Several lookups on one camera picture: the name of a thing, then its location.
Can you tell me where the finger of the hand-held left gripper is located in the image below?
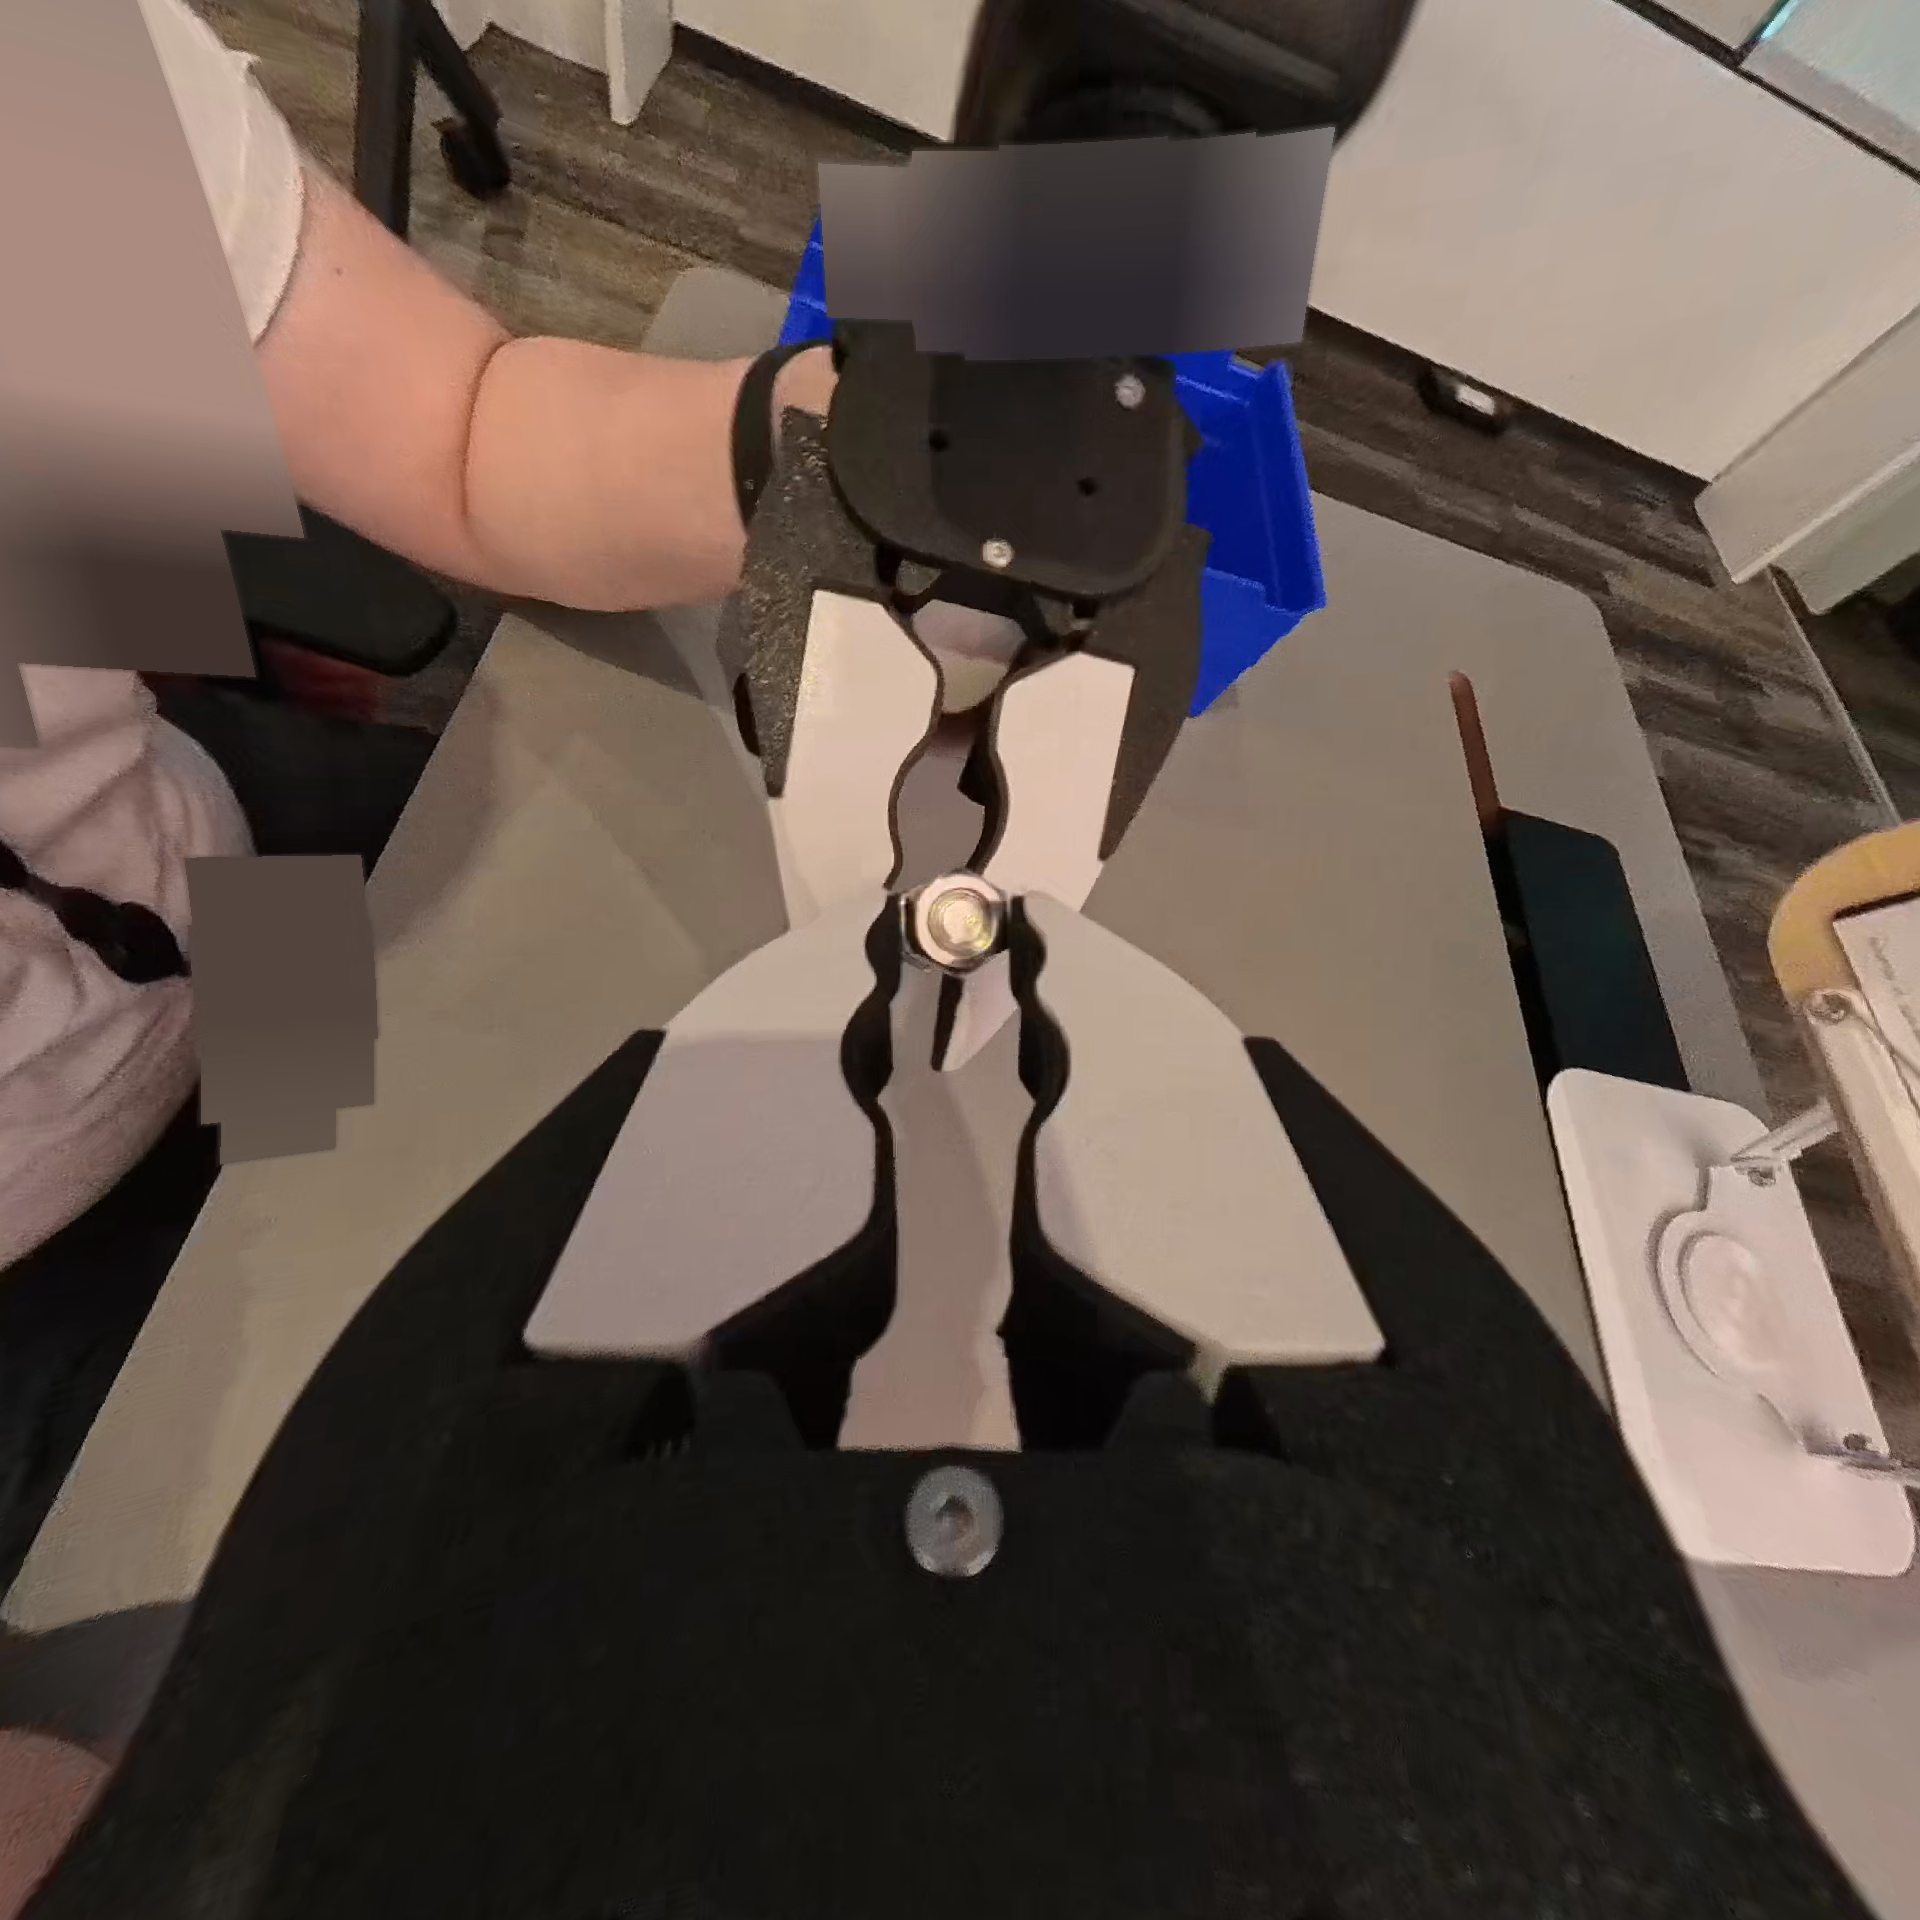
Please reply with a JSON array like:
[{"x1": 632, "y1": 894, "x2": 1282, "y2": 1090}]
[
  {"x1": 977, "y1": 640, "x2": 1144, "y2": 912},
  {"x1": 768, "y1": 586, "x2": 977, "y2": 937}
]

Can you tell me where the black phone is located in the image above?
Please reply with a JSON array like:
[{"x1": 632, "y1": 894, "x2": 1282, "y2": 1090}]
[{"x1": 1493, "y1": 812, "x2": 1697, "y2": 1097}]

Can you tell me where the blue plastic bin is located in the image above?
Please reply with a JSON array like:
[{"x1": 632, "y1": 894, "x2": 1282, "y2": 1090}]
[{"x1": 774, "y1": 226, "x2": 1322, "y2": 722}]

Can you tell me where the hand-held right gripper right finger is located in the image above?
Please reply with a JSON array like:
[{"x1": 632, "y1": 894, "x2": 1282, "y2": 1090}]
[{"x1": 998, "y1": 897, "x2": 1387, "y2": 1450}]

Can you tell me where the black wristwatch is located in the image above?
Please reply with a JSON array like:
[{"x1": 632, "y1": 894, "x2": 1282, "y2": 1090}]
[{"x1": 729, "y1": 345, "x2": 841, "y2": 529}]

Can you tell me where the black shoulder strap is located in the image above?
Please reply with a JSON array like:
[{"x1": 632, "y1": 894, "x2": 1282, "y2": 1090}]
[{"x1": 0, "y1": 841, "x2": 197, "y2": 993}]

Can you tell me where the black screen stand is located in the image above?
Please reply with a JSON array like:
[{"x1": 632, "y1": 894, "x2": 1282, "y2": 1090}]
[{"x1": 354, "y1": 0, "x2": 512, "y2": 242}]

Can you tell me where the white board stand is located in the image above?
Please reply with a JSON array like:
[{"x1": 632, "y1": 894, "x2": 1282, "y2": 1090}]
[{"x1": 1546, "y1": 1065, "x2": 1920, "y2": 1577}]

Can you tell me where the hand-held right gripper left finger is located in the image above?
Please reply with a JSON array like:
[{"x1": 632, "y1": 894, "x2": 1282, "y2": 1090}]
[{"x1": 525, "y1": 901, "x2": 912, "y2": 1450}]

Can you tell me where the person's left hand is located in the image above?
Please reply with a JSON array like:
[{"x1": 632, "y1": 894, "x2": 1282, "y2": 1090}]
[{"x1": 916, "y1": 594, "x2": 1046, "y2": 716}]

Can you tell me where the instruction poster board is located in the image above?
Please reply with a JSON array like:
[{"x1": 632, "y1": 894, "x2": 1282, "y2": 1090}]
[{"x1": 1765, "y1": 825, "x2": 1920, "y2": 1354}]

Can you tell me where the person's left forearm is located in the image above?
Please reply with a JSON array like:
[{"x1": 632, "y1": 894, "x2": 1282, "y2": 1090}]
[{"x1": 256, "y1": 285, "x2": 768, "y2": 617}]

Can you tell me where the silver hex nut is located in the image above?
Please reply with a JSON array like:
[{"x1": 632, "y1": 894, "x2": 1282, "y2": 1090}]
[{"x1": 907, "y1": 870, "x2": 1017, "y2": 977}]

